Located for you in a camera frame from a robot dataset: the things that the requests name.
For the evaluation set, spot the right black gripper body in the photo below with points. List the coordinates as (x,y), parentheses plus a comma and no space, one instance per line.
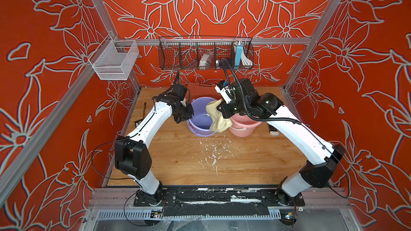
(235,107)

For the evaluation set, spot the purple plastic bucket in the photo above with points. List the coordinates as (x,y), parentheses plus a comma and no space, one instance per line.
(200,123)

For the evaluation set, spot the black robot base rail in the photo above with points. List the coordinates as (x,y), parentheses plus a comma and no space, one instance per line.
(220,201)

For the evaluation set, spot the white wire mesh basket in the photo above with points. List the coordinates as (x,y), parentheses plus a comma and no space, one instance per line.
(114,61)

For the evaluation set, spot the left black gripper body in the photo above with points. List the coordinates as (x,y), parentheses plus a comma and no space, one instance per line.
(185,112)

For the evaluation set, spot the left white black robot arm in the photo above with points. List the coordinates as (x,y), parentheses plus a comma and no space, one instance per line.
(132,155)

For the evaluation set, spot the light blue box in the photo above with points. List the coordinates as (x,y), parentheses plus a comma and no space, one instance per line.
(238,49)

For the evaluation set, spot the yellow stained cloth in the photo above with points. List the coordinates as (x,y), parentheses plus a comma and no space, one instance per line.
(219,124)

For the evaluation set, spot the clear plastic bottle in basket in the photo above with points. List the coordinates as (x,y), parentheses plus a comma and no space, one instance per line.
(206,61)

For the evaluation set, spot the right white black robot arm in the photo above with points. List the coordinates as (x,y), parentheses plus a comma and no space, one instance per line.
(322,156)

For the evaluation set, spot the black wire wall basket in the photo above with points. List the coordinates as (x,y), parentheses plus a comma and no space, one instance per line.
(184,52)

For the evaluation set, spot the pink plastic bucket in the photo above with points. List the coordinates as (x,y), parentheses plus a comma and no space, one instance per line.
(243,126)

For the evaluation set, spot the black white handled brush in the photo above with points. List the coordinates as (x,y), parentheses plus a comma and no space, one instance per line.
(273,131)

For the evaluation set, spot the small black yellow card device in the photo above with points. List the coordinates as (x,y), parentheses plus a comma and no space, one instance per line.
(138,122)

